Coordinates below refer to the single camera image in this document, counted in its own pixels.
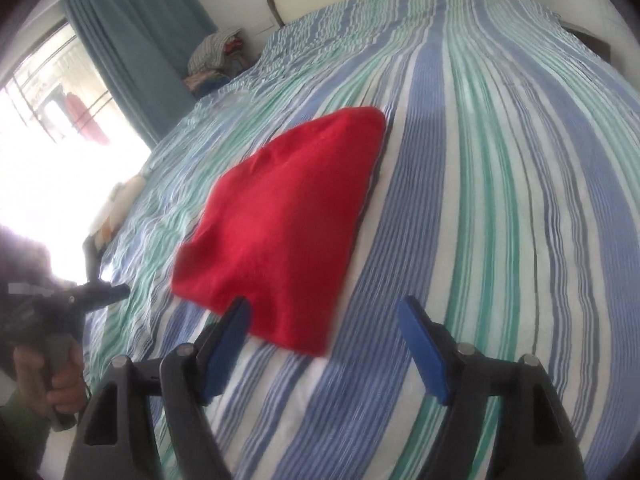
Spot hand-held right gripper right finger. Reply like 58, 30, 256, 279
395, 295, 588, 480

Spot person's left hand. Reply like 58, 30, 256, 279
12, 344, 90, 417

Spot dark metal stand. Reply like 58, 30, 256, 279
82, 238, 102, 284

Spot red hanging garment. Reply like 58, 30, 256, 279
62, 90, 110, 147

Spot blue curtain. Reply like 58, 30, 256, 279
62, 0, 220, 149

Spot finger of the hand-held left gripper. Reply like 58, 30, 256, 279
74, 282, 132, 308

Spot striped bed sheet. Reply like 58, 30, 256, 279
82, 0, 640, 480

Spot person's left forearm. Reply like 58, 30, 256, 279
0, 390, 53, 480

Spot cream cloth bundle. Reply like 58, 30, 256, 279
106, 174, 150, 212

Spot bright window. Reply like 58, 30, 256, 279
0, 19, 153, 241

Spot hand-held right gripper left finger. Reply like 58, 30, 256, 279
62, 296, 252, 480

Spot red knitted sweater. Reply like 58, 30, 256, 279
171, 106, 389, 359

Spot pile of mixed clothes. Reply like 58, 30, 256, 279
182, 29, 259, 99

